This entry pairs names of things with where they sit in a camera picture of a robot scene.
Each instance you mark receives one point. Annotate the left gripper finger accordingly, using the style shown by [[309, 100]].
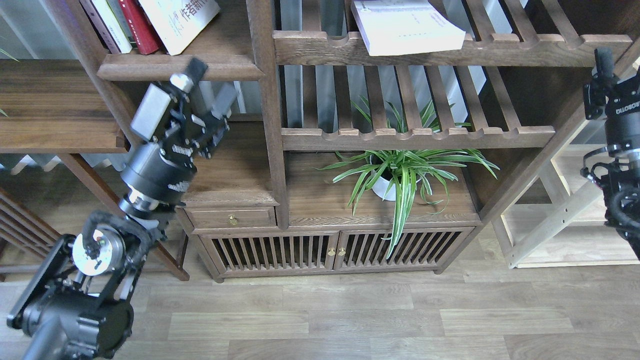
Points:
[[224, 100], [188, 80]]

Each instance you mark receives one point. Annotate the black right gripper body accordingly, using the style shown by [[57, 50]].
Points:
[[620, 103]]

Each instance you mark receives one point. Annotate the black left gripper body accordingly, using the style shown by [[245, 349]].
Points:
[[175, 129]]

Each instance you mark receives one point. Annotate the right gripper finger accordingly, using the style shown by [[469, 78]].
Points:
[[604, 65]]

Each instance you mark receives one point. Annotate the white book Chinese title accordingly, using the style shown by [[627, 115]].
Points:
[[178, 22]]

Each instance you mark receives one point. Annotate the red cover book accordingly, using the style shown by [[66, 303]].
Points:
[[145, 36]]

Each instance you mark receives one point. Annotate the pale purple white book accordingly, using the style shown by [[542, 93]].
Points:
[[404, 27]]

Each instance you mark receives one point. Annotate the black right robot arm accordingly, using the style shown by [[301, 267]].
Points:
[[614, 168]]

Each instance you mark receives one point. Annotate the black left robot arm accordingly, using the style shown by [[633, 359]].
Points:
[[78, 304]]

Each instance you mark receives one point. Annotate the white spine book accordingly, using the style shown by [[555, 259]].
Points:
[[111, 15]]

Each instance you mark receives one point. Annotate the dark green black book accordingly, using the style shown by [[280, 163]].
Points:
[[124, 20]]

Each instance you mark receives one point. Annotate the dark wooden bookshelf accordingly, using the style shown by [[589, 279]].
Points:
[[515, 96]]

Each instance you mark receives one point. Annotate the white plant pot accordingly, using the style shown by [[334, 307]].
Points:
[[383, 187]]

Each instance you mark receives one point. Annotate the green spider plant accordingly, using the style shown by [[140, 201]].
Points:
[[410, 172]]

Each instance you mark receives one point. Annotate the light wooden shelf frame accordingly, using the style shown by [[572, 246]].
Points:
[[559, 219]]

